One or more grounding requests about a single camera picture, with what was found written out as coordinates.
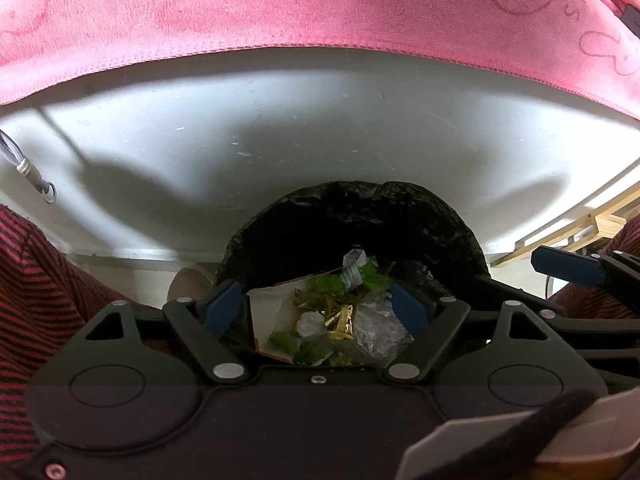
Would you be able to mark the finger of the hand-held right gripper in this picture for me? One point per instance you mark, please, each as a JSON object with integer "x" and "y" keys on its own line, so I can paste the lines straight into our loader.
{"x": 600, "y": 335}
{"x": 570, "y": 265}

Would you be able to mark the orange cardboard box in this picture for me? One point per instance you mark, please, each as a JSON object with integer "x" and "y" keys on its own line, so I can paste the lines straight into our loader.
{"x": 270, "y": 310}

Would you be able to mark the white tissue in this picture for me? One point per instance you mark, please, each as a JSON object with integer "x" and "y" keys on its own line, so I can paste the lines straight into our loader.
{"x": 310, "y": 324}

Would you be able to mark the person's leg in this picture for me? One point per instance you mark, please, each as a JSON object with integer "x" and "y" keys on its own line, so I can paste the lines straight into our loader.
{"x": 620, "y": 305}
{"x": 65, "y": 285}

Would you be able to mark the black lined trash bin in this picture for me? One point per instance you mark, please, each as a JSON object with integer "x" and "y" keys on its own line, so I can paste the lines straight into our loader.
{"x": 350, "y": 210}

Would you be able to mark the clear plastic wrapper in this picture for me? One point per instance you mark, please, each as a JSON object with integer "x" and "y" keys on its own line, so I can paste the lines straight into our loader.
{"x": 382, "y": 327}

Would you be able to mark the pink blanket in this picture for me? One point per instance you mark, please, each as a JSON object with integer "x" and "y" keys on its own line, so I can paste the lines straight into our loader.
{"x": 300, "y": 5}

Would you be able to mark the person's right leg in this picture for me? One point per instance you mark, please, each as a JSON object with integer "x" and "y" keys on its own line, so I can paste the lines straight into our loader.
{"x": 620, "y": 305}

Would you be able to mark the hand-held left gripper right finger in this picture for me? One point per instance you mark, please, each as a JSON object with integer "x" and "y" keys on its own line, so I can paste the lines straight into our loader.
{"x": 409, "y": 307}

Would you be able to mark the gold foil wrapper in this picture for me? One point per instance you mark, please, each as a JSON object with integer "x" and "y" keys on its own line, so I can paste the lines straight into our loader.
{"x": 340, "y": 325}

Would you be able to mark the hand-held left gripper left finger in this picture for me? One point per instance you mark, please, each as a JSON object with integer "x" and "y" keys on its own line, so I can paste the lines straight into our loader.
{"x": 225, "y": 307}

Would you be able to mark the wooden frame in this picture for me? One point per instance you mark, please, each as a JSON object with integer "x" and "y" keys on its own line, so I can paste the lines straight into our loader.
{"x": 600, "y": 225}

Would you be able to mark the green white printed wrapper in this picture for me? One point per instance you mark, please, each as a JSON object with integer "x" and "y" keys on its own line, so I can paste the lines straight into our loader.
{"x": 356, "y": 267}

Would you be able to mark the green and white wrappers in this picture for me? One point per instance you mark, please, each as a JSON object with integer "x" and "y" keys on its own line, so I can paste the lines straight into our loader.
{"x": 325, "y": 285}

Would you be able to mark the person's left leg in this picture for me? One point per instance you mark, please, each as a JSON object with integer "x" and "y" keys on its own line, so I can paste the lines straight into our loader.
{"x": 65, "y": 285}

